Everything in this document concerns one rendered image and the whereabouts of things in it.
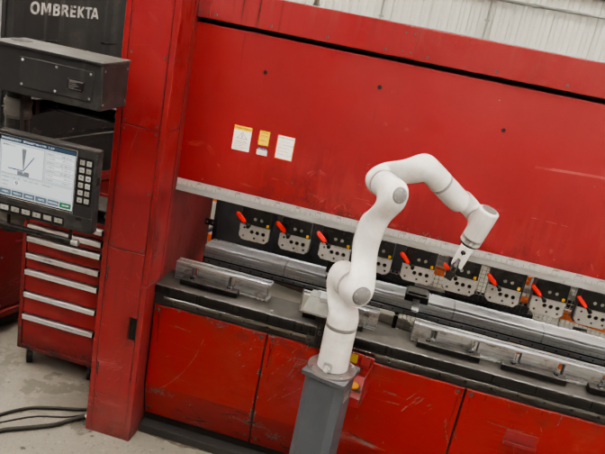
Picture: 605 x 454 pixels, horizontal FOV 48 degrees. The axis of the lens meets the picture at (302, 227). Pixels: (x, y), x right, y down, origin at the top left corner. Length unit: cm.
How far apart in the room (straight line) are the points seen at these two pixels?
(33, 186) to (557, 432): 257
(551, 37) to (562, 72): 420
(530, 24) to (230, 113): 456
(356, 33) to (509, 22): 436
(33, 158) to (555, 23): 542
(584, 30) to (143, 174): 504
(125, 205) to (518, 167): 178
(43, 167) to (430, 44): 169
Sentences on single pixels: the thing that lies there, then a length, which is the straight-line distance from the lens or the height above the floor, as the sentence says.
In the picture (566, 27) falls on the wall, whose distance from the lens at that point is 725.
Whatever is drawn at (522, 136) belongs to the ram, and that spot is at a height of 194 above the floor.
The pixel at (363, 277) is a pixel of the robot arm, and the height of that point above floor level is 143.
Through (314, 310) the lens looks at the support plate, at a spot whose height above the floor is 100.
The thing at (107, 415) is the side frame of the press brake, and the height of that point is 12.
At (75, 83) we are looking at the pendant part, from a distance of 290.
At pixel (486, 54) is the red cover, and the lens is 303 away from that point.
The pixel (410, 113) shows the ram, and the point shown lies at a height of 194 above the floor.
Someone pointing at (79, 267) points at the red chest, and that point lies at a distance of 394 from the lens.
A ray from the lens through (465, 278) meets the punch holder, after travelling 324.
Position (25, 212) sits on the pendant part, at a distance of 310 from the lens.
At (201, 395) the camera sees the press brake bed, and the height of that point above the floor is 33.
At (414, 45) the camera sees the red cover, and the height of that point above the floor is 222.
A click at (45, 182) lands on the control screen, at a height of 142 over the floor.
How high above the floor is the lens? 232
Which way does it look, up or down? 18 degrees down
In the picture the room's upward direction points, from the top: 11 degrees clockwise
